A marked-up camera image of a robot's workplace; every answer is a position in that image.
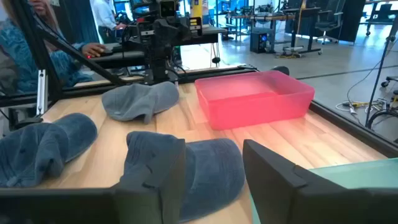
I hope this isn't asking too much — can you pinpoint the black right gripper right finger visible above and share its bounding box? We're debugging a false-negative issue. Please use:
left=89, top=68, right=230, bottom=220
left=242, top=139, right=346, bottom=224

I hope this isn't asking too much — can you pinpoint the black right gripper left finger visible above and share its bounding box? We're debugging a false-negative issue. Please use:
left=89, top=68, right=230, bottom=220
left=113, top=138, right=188, bottom=224

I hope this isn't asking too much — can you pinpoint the black desk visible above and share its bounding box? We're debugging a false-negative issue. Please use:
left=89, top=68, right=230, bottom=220
left=88, top=26, right=228, bottom=70

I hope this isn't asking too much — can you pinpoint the person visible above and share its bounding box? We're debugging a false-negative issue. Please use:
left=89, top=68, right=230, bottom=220
left=89, top=0, right=127, bottom=44
left=0, top=0, right=106, bottom=94

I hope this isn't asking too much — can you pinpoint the grey-blue towel at back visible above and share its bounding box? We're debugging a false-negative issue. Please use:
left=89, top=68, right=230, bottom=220
left=101, top=81, right=180, bottom=124

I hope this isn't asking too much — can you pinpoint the person's hand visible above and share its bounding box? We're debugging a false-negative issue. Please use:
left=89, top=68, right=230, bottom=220
left=81, top=42, right=106, bottom=58

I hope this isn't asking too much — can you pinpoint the pink translucent plastic bin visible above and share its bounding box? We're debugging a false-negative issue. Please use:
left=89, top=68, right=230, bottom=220
left=194, top=70, right=316, bottom=131

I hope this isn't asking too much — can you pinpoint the teal translucent plastic bin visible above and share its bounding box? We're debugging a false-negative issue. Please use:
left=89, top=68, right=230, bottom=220
left=248, top=157, right=398, bottom=224

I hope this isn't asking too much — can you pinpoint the black computer tower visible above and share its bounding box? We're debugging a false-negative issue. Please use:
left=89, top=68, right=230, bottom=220
left=249, top=27, right=272, bottom=54

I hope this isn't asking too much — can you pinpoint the black-legged workbench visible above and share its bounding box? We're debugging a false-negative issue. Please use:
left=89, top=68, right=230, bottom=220
left=225, top=6, right=323, bottom=57

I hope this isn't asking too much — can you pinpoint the black tripod stand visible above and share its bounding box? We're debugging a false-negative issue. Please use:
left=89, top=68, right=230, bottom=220
left=364, top=17, right=398, bottom=129

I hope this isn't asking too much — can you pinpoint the black office chair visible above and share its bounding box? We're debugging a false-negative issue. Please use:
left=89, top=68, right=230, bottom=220
left=315, top=0, right=346, bottom=44

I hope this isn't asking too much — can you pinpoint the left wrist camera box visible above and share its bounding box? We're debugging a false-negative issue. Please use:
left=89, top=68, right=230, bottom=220
left=159, top=0, right=177, bottom=19

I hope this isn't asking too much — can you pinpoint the yellow post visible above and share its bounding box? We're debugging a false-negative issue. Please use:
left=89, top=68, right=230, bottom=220
left=190, top=0, right=203, bottom=19

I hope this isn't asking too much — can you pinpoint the black diagonal frame strut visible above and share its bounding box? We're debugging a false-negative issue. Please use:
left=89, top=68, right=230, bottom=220
left=30, top=12, right=127, bottom=87

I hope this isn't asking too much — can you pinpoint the black table edge rail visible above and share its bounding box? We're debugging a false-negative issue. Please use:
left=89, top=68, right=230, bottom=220
left=308, top=100, right=398, bottom=159

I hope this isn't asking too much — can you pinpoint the floor cable bundle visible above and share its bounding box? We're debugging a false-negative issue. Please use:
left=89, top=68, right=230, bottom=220
left=335, top=98, right=398, bottom=116

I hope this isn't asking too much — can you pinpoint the black upright frame post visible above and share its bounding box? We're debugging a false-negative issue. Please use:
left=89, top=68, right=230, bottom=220
left=11, top=0, right=63, bottom=105

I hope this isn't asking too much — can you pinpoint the white metal bracket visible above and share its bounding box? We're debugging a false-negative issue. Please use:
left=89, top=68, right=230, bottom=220
left=36, top=69, right=49, bottom=116

